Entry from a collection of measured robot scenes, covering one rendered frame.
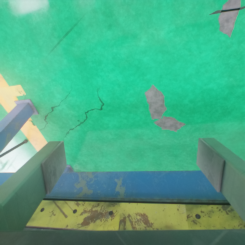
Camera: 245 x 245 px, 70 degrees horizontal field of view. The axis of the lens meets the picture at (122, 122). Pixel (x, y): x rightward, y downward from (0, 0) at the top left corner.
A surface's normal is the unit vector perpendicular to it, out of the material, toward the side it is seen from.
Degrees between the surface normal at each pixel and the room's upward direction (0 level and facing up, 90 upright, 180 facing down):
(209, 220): 90
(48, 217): 90
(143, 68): 0
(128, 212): 90
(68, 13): 0
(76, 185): 90
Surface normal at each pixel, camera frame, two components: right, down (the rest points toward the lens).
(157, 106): -0.12, 0.64
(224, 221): -0.19, -0.76
